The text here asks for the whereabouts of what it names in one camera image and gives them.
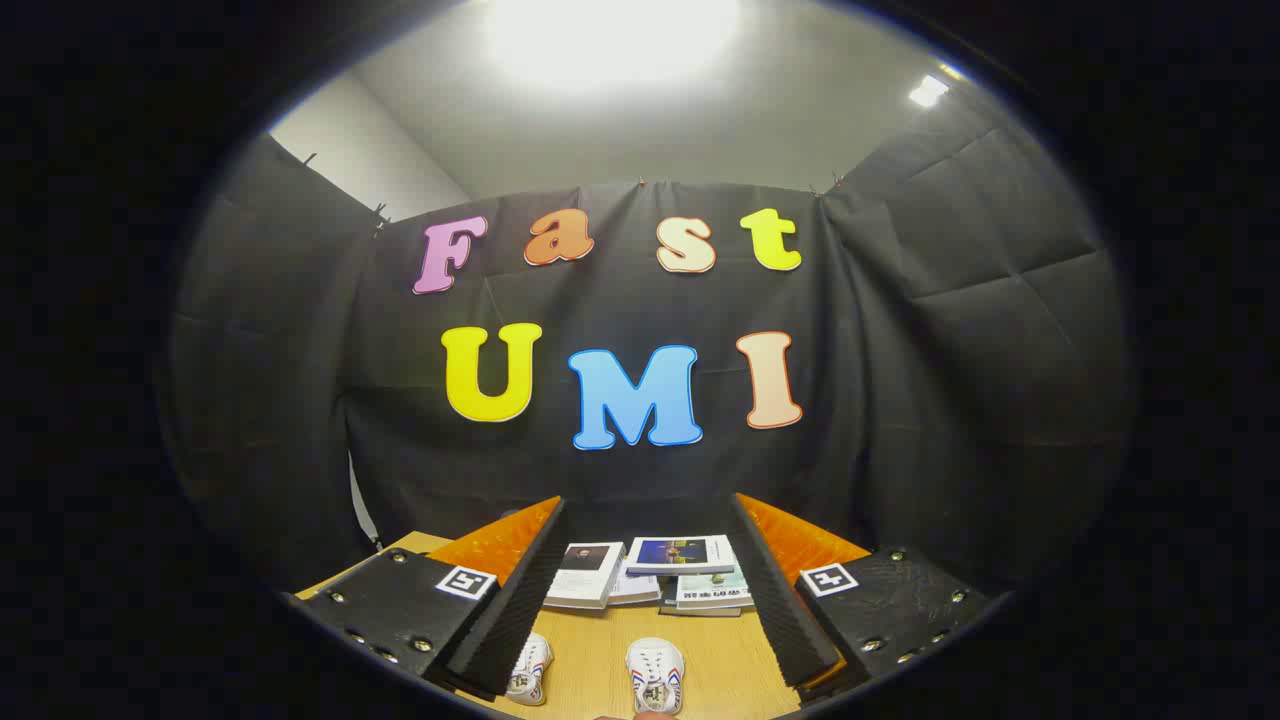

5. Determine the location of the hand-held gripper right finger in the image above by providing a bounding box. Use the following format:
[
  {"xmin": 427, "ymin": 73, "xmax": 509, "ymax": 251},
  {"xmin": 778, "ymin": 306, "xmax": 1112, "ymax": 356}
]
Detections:
[{"xmin": 728, "ymin": 493, "xmax": 991, "ymax": 698}]

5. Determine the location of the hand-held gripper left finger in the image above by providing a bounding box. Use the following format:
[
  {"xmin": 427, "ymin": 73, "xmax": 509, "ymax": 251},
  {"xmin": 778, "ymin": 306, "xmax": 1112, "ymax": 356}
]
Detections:
[{"xmin": 295, "ymin": 497, "xmax": 571, "ymax": 701}]

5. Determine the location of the white canvas shoe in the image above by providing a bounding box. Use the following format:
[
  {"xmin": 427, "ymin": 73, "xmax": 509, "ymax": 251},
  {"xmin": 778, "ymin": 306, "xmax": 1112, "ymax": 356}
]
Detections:
[
  {"xmin": 626, "ymin": 638, "xmax": 686, "ymax": 716},
  {"xmin": 505, "ymin": 632, "xmax": 554, "ymax": 706}
]

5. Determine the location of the white book with portrait cover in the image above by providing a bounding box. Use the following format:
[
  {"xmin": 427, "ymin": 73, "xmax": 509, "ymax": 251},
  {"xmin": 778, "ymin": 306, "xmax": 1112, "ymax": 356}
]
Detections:
[{"xmin": 543, "ymin": 542, "xmax": 626, "ymax": 611}]

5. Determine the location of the book with pale green cover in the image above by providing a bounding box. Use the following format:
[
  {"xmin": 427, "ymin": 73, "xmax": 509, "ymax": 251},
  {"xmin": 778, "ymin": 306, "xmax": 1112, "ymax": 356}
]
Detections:
[{"xmin": 676, "ymin": 572, "xmax": 753, "ymax": 611}]

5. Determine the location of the book with blue picture cover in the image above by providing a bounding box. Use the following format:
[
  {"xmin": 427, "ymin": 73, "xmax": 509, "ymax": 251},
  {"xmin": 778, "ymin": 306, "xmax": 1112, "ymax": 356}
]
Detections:
[{"xmin": 627, "ymin": 536, "xmax": 737, "ymax": 578}]

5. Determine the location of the dark book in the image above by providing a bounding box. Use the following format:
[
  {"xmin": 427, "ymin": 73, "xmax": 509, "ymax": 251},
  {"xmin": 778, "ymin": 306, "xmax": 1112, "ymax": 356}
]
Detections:
[{"xmin": 660, "ymin": 585, "xmax": 743, "ymax": 618}]

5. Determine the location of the large ceiling light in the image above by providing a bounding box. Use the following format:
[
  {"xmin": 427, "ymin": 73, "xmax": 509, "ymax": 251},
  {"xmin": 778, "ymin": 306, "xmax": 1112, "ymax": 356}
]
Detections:
[{"xmin": 485, "ymin": 0, "xmax": 741, "ymax": 93}]

